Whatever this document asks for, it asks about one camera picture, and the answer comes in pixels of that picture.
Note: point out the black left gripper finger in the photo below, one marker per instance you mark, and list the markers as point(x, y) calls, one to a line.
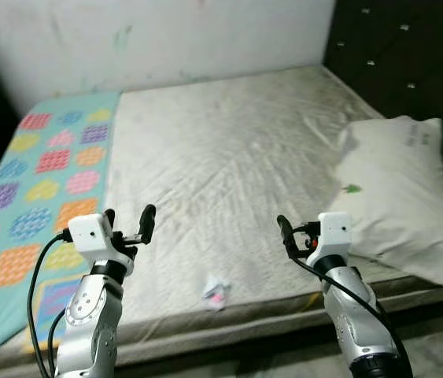
point(111, 219)
point(148, 224)

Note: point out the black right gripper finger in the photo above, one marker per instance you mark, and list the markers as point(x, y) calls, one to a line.
point(287, 235)

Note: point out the pink white wrapper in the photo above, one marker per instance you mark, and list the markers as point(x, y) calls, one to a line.
point(215, 294)

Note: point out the white pillow with green tree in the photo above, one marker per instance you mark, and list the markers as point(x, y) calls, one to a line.
point(402, 197)

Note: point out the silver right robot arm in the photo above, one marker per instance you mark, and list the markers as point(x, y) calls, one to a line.
point(355, 315)

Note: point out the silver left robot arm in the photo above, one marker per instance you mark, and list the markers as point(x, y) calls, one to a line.
point(91, 323)

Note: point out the teal patchwork blanket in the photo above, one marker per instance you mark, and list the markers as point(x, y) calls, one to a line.
point(48, 189)

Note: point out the grey quilted mattress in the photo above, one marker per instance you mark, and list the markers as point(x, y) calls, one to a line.
point(221, 173)

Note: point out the black tufted headboard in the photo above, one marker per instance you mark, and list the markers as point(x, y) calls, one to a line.
point(402, 47)

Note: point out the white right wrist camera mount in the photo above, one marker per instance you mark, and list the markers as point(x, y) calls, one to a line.
point(334, 232)

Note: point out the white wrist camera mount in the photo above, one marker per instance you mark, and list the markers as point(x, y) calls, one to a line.
point(87, 235)
point(334, 232)

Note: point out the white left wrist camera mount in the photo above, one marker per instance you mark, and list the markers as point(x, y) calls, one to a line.
point(87, 235)

